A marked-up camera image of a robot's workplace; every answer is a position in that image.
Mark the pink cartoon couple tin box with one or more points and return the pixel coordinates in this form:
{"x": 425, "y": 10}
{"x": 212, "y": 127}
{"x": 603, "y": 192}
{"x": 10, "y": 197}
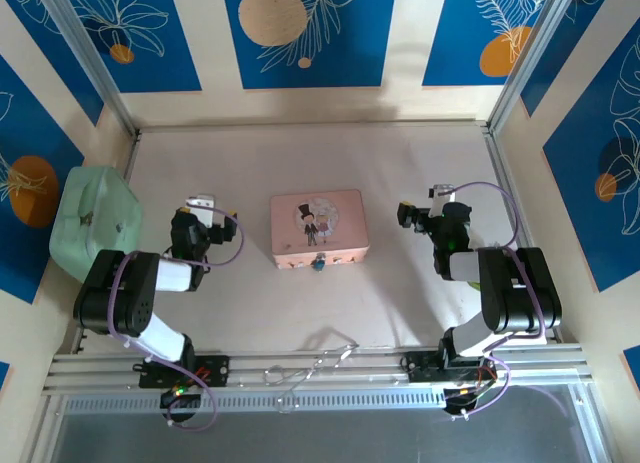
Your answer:
{"x": 320, "y": 223}

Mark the small blue padlock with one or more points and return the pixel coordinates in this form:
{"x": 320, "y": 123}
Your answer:
{"x": 318, "y": 263}

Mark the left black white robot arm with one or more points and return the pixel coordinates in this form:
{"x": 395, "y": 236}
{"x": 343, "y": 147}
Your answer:
{"x": 115, "y": 298}

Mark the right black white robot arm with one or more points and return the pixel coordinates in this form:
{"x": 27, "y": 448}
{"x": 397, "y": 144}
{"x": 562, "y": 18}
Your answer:
{"x": 520, "y": 293}

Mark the mint green plastic container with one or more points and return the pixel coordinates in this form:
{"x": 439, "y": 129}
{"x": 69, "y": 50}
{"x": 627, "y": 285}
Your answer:
{"x": 92, "y": 223}

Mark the black connector board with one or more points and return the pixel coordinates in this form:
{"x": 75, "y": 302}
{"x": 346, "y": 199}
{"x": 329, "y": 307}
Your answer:
{"x": 462, "y": 398}
{"x": 187, "y": 400}

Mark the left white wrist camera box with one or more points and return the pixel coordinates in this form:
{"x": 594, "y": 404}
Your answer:
{"x": 201, "y": 205}

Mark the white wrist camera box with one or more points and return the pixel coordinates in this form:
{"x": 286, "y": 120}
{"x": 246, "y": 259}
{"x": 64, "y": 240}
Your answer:
{"x": 201, "y": 205}
{"x": 442, "y": 195}

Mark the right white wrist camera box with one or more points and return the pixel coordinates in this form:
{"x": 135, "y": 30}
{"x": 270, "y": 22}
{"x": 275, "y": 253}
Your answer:
{"x": 442, "y": 195}

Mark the aluminium side rail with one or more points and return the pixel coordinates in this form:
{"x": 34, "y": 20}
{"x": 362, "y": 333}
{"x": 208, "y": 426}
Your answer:
{"x": 500, "y": 173}

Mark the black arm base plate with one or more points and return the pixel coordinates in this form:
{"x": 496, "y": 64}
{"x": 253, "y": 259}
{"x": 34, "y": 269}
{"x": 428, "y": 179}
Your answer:
{"x": 212, "y": 370}
{"x": 422, "y": 365}

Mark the wide aluminium frame rail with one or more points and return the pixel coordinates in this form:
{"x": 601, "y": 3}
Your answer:
{"x": 320, "y": 355}

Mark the aluminium frame post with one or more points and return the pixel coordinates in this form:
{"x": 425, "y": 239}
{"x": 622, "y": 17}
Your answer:
{"x": 530, "y": 48}
{"x": 85, "y": 48}

